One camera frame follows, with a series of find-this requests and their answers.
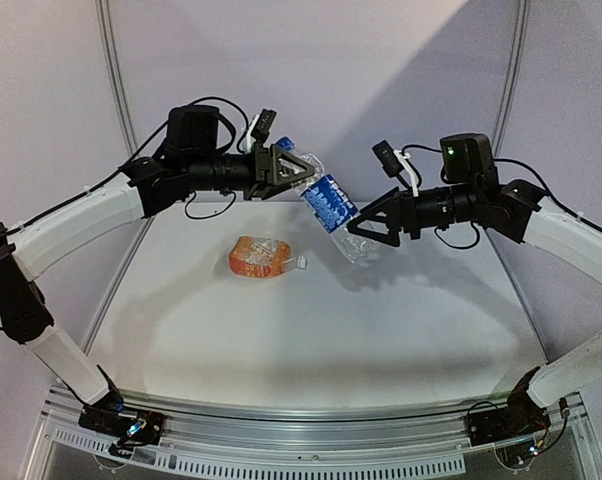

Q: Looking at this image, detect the right aluminium corner post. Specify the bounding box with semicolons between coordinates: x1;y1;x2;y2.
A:
491;0;531;154

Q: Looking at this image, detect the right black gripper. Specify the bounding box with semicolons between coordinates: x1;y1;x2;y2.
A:
345;182;478;247

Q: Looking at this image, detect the blue bottle cap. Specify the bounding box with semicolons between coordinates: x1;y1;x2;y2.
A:
276;136;295;151

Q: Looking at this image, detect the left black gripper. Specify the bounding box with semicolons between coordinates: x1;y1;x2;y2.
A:
186;141;316;200

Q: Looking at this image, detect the aluminium front rail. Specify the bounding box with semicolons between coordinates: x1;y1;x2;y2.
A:
25;387;602;479

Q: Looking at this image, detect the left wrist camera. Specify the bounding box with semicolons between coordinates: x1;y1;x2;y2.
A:
238;109;277;154

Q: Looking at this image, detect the crushed orange label bottle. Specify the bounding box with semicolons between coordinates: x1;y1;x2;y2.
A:
228;236;298;279

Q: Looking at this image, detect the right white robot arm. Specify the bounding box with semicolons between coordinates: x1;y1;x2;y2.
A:
347;133;602;436

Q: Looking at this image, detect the aluminium corner post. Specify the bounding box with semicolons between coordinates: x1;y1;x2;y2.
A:
95;0;138;154
491;0;531;154

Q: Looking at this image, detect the white bottle cap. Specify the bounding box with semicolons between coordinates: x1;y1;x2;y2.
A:
297;256;308;270

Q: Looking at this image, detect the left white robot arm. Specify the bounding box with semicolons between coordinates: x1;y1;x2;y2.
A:
0;97;315;434

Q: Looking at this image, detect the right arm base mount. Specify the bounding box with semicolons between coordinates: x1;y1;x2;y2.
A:
465;394;570;472

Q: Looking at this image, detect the left aluminium corner post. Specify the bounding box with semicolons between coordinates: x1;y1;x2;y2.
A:
95;0;138;154

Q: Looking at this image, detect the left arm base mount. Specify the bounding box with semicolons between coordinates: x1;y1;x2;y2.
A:
78;400;166;459

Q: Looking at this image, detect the clear bottle blue label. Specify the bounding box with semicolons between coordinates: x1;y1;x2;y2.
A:
289;145;379;265

